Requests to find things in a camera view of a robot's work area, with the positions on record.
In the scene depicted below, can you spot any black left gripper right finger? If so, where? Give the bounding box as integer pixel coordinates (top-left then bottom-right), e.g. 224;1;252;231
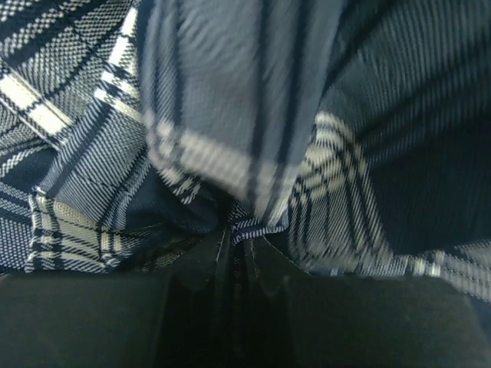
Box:
243;238;487;367

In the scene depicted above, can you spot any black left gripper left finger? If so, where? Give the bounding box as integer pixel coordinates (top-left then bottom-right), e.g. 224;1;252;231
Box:
0;225;233;368

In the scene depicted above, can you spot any navy cream plaid skirt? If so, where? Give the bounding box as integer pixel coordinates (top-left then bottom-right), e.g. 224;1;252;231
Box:
1;1;490;302

